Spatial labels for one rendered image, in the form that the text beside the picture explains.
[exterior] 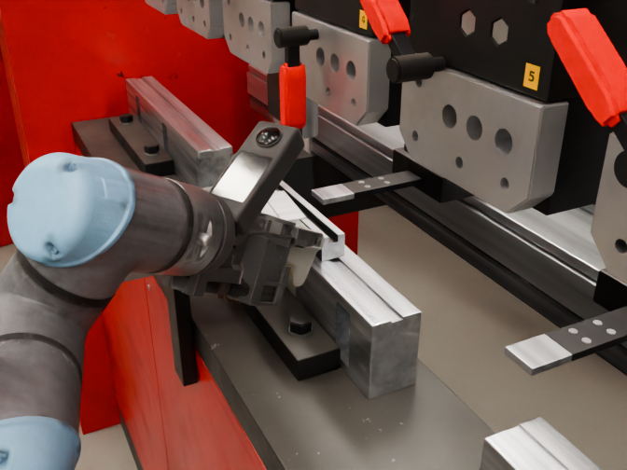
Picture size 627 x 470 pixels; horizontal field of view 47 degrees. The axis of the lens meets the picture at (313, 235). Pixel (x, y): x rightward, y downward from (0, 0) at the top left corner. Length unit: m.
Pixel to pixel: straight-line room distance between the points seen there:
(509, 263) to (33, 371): 0.64
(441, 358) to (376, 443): 1.60
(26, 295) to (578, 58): 0.37
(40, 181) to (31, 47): 1.16
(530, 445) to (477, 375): 1.66
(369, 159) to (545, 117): 0.76
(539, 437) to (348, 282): 0.28
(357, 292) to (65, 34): 1.05
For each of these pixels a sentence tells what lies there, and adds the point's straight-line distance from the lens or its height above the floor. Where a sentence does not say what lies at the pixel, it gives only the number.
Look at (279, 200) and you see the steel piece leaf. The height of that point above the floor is 1.00.
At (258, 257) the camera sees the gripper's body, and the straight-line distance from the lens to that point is 0.63.
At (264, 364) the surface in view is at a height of 0.87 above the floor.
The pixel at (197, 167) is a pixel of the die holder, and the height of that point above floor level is 0.94.
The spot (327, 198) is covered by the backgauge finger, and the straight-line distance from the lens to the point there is 0.91.
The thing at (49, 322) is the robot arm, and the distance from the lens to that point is 0.51.
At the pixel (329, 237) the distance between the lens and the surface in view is 0.84.
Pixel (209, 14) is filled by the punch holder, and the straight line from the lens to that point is 0.97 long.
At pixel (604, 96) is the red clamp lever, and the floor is 1.28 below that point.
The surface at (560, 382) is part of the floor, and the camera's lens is 2.31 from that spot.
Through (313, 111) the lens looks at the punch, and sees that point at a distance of 0.82.
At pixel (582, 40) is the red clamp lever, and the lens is 0.38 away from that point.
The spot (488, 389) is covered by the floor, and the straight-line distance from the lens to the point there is 2.23.
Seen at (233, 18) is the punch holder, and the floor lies 1.22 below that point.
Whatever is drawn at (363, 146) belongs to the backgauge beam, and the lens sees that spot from 1.20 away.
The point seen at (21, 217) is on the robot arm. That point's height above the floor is 1.18.
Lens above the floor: 1.38
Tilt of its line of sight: 27 degrees down
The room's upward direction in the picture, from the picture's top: straight up
